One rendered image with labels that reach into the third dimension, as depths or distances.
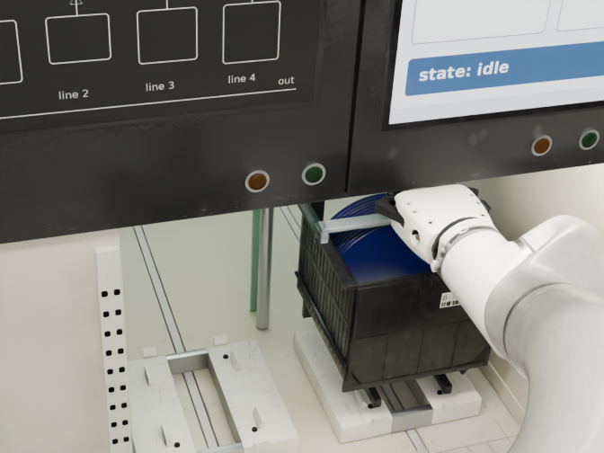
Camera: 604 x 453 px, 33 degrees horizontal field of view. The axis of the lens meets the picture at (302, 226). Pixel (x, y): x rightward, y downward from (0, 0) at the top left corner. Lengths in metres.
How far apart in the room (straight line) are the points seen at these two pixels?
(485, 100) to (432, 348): 0.53
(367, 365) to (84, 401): 0.47
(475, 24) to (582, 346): 0.29
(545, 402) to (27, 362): 0.45
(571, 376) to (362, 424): 0.70
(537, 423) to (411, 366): 0.64
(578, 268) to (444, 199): 0.27
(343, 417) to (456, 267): 0.36
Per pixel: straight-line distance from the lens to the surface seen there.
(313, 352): 1.48
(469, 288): 1.09
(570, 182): 1.25
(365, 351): 1.30
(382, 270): 1.37
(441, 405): 1.43
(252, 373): 1.44
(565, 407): 0.71
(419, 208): 1.19
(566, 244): 0.99
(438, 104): 0.87
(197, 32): 0.77
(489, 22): 0.86
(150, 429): 1.37
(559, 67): 0.92
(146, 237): 1.77
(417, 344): 1.33
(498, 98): 0.90
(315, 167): 0.85
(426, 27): 0.83
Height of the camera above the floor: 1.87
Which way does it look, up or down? 34 degrees down
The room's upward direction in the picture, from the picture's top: 4 degrees clockwise
